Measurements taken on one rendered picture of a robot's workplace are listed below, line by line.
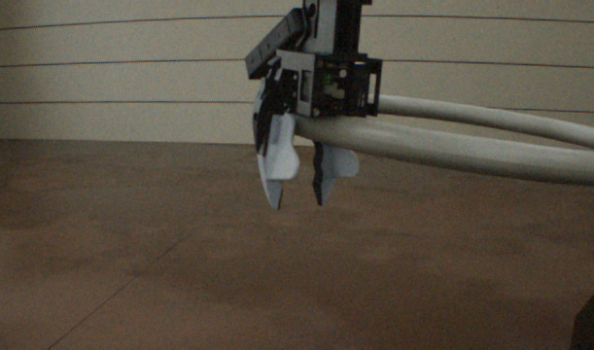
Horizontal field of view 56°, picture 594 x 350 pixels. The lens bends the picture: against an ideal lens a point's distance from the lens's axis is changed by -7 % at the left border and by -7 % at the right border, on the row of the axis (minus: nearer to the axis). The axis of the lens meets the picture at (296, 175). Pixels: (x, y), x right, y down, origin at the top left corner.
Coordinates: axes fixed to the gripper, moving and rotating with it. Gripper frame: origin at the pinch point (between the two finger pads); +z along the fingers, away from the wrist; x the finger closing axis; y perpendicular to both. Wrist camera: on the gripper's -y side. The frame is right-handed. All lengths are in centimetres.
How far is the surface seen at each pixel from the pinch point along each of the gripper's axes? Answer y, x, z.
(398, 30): -472, 395, -34
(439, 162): 14.9, 4.3, -6.2
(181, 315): -163, 46, 100
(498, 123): -11.4, 41.6, -5.0
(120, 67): -688, 141, 33
